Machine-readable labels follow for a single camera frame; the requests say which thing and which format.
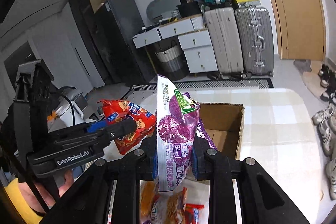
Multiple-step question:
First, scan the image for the brown cardboard box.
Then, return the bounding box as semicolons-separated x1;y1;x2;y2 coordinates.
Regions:
200;103;244;159

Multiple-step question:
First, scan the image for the small red candy bar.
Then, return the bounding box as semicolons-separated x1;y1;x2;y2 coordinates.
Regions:
185;203;205;224

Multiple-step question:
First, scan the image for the orange cracker packet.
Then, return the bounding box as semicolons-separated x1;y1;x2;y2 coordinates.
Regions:
139;181;158;218

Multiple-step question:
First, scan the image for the wooden door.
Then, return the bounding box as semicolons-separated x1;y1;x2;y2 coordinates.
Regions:
271;0;326;61

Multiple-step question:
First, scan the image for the woven laundry basket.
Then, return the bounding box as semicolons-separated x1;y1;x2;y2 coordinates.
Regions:
154;39;189;81

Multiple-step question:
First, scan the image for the white drawer desk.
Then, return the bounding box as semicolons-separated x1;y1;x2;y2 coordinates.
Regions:
133;14;218;73

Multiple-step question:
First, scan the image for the white appliance with cable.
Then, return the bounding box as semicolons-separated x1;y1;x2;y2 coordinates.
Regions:
47;86;87;132

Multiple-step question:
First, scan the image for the yellow black box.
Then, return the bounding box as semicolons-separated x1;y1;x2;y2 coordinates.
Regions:
235;0;261;8

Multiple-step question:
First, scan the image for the irregular door mat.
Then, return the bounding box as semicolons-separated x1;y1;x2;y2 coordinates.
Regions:
294;59;326;100

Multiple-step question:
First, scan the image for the beige hard suitcase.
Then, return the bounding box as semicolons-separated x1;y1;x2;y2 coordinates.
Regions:
204;7;244;74

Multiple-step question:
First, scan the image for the black cabinet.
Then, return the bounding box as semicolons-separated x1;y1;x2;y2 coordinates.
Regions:
69;0;155;85

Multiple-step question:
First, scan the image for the purple grape gummy packet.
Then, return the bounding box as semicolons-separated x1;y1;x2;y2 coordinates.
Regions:
156;75;216;192

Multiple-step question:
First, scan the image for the silver aluminium suitcase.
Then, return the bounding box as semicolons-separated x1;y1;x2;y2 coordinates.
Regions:
235;6;274;76

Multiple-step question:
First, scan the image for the grey oval mirror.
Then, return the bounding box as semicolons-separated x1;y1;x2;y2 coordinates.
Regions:
146;0;181;23

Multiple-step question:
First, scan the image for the person's left hand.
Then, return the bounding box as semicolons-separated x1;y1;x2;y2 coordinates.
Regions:
18;169;76;214

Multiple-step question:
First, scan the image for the orange white snack packet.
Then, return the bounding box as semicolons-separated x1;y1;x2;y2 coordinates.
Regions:
141;187;187;223

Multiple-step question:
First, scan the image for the black bag on desk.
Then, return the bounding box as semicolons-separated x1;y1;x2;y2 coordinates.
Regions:
177;0;201;18

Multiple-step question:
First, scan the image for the red snack packet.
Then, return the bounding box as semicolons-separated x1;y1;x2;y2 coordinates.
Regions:
99;100;157;155

